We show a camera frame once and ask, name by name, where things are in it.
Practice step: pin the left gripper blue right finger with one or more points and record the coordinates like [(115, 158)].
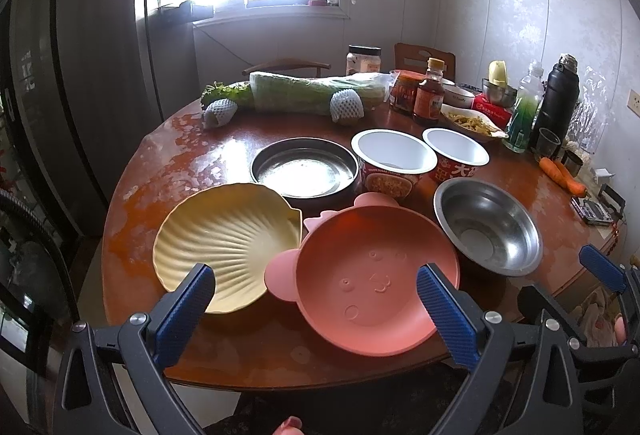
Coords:
[(478, 346)]

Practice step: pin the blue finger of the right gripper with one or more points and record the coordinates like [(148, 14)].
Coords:
[(609, 274), (533, 300)]

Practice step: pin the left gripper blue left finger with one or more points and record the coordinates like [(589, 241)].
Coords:
[(156, 343)]

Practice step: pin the deep steel bowl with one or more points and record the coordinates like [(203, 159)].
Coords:
[(488, 226)]

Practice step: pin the pink pig-shaped plate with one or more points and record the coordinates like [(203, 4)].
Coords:
[(354, 276)]

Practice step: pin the yellow shell-shaped plate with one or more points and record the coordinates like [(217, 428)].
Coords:
[(235, 229)]

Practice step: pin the red paper noodle bowl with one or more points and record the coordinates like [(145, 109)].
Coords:
[(457, 155), (392, 162)]

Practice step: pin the shallow steel round pan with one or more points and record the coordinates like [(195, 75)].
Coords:
[(307, 171)]

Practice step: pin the person's right hand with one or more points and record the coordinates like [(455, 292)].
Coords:
[(620, 330)]

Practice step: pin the person's left hand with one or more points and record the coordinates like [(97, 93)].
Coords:
[(291, 426)]

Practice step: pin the metal tool set case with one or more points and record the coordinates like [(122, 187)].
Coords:
[(605, 209)]

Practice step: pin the small steel cup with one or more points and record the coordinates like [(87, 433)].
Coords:
[(572, 162)]

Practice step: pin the small clear plastic cup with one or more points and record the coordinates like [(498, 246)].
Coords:
[(547, 144)]

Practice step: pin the green drink plastic bottle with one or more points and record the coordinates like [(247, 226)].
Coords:
[(530, 93)]

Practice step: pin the black thermos flask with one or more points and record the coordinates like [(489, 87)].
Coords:
[(560, 99)]

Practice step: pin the red tissue box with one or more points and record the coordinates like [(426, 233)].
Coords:
[(499, 115)]

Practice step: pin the white dish of food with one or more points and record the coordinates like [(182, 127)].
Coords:
[(471, 123)]

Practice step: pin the round wooden table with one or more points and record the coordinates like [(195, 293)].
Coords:
[(269, 344)]

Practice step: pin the white ceramic bowl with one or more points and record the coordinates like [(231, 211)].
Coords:
[(458, 97)]

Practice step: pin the brown sauce bottle yellow cap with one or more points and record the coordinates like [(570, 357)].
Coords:
[(430, 94)]

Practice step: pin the yellow cup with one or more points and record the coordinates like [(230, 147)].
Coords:
[(498, 74)]

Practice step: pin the left foam-netted fruit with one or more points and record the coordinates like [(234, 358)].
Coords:
[(219, 113)]

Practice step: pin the foam-netted fruit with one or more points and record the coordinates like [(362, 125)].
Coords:
[(346, 107), (219, 113)]

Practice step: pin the red chili sauce jar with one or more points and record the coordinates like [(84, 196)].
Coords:
[(403, 91)]

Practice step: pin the green leaf lettuce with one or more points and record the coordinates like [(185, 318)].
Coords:
[(239, 93)]

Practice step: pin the right foam-netted fruit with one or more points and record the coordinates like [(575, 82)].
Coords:
[(346, 107)]

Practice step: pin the brown wooden chair back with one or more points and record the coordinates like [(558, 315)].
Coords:
[(414, 58)]

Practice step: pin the wrapped napa cabbage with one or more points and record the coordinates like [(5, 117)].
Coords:
[(274, 92)]

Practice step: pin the clear jar black lid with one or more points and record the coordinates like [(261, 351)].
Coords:
[(363, 59)]

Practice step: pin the wooden chair with armrest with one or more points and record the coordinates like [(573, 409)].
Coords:
[(288, 64)]

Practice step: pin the dark grey refrigerator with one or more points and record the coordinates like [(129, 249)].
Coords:
[(82, 83)]

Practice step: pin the wall power socket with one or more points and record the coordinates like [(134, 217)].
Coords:
[(633, 102)]

